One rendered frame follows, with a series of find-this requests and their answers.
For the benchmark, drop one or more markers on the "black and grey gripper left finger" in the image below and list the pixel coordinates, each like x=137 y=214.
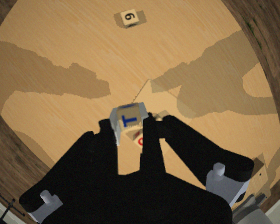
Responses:
x=66 y=176

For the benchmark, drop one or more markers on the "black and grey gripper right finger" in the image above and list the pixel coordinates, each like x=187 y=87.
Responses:
x=224 y=173

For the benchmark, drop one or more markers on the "tan square mat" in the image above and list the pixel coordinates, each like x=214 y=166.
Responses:
x=159 y=101

